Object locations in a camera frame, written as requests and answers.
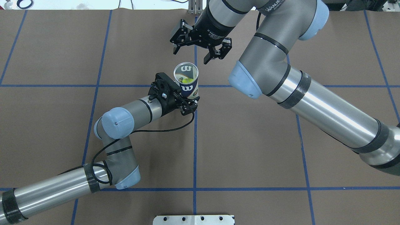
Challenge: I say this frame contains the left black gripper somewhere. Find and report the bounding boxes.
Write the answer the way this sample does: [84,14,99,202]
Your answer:
[148,72,200,116]

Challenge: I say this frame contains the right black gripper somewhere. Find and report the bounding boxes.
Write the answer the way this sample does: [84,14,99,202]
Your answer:
[170,12,233,64]

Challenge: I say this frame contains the clear tennis ball can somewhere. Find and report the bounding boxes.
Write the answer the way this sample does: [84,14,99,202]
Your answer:
[174,62,199,99]

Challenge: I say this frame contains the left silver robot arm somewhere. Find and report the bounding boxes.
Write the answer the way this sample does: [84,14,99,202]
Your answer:
[1,73,199,225]

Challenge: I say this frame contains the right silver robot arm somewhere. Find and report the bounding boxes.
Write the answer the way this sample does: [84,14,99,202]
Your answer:
[170,0,400,176]

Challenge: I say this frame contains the blue tape roll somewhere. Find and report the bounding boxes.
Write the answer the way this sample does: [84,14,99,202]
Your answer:
[16,0,34,10]

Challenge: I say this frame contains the aluminium frame post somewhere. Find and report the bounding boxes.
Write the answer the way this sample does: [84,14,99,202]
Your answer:
[188,0,203,15]

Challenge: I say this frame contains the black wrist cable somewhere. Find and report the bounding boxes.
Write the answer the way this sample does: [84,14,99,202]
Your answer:
[58,111,195,186]

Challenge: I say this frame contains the white camera stand base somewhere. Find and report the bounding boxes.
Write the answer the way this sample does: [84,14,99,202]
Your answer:
[152,215,235,225]

